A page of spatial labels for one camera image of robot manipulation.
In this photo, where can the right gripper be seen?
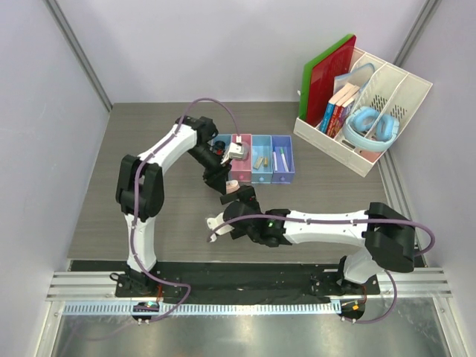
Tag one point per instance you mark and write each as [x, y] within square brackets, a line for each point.
[247, 195]

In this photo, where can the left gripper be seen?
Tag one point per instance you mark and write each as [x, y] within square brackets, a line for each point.
[218, 175]

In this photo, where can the pink drawer box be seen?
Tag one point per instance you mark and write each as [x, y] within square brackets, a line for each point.
[241, 170]

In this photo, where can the red glue bottle black cap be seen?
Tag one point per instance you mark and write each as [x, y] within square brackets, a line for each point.
[219, 147]

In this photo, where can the beige eraser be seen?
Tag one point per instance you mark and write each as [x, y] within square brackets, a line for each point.
[258, 163]

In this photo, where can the light blue drawer box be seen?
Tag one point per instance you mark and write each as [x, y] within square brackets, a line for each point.
[226, 138]
[262, 169]

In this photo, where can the blue capped white marker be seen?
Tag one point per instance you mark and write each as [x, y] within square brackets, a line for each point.
[275, 161]

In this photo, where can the green capped white marker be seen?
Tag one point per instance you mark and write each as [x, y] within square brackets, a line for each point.
[283, 157]

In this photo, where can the purple drawer box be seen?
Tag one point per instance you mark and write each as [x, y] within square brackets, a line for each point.
[281, 176]

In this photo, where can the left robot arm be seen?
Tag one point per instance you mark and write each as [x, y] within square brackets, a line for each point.
[140, 194]

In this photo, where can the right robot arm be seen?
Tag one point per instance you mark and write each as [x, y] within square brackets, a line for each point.
[383, 237]

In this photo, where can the green board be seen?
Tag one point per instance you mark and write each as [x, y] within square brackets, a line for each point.
[305, 86]

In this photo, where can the blue headphones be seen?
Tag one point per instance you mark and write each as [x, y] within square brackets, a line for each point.
[370, 130]

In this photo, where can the red blue book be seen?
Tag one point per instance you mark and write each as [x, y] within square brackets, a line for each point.
[331, 106]

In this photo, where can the red board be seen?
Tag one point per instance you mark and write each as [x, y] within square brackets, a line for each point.
[334, 62]

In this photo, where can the blue rimmed clear folder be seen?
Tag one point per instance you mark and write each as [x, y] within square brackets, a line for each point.
[359, 76]

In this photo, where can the white desk file organizer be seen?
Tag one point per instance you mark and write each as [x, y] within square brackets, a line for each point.
[391, 90]

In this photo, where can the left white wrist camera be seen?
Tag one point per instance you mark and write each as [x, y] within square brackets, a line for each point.
[229, 154]

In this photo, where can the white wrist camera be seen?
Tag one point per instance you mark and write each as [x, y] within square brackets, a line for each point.
[217, 227]
[229, 154]

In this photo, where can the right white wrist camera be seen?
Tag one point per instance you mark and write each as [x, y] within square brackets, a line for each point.
[217, 227]

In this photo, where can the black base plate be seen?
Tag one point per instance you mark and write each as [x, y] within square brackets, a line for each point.
[241, 283]

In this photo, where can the perforated cable duct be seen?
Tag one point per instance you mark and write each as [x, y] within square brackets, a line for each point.
[135, 308]

